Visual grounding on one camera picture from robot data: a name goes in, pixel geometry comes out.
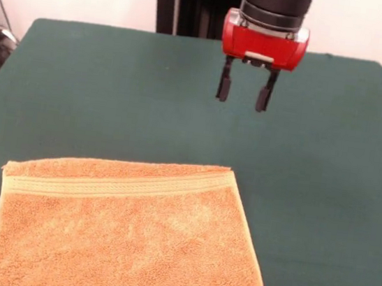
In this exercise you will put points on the orange terry towel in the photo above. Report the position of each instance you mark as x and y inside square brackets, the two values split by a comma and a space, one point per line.
[129, 240]

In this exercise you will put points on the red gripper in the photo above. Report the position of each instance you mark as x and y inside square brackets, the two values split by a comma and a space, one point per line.
[263, 47]

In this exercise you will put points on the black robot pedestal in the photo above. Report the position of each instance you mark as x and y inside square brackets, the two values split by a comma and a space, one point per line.
[195, 6]

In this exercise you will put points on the dark green table cloth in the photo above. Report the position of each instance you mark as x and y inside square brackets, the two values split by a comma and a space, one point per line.
[112, 97]

